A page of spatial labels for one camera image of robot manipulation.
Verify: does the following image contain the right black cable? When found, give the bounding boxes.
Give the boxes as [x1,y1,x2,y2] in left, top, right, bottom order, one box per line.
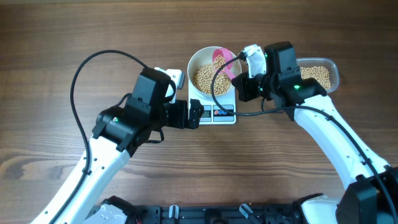
[210,52,398,224]

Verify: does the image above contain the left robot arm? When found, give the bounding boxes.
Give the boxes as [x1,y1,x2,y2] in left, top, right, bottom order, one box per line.
[33,68,204,223]

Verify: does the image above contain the pile of soybeans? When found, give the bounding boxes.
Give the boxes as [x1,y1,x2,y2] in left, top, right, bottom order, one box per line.
[301,66,331,90]

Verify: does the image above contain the soybeans in pink scoop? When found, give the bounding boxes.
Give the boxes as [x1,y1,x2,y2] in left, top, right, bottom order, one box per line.
[213,54,226,70]

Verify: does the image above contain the white bowl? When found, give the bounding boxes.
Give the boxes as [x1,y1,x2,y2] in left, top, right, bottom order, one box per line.
[187,46,242,95]

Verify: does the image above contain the white digital kitchen scale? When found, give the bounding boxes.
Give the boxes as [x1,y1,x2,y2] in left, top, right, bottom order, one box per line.
[188,82,236,125]

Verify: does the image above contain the pink plastic measuring scoop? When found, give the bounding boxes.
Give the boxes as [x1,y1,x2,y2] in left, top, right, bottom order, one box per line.
[212,48,236,80]

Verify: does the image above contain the black cable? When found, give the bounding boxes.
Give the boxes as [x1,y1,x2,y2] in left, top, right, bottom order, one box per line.
[210,52,398,224]
[49,49,165,224]

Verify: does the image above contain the left black cable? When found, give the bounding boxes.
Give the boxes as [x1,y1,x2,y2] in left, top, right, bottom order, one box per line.
[49,49,165,224]

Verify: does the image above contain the soybeans in white bowl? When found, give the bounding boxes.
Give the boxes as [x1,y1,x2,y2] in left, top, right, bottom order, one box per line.
[193,64,231,95]

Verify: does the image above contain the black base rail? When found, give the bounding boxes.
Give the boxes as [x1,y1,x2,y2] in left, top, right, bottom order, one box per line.
[127,204,306,224]

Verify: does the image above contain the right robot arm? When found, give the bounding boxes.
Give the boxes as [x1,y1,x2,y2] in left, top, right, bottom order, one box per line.
[232,42,397,223]

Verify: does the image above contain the clear plastic container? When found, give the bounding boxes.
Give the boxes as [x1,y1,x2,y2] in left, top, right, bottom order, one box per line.
[297,58,340,93]

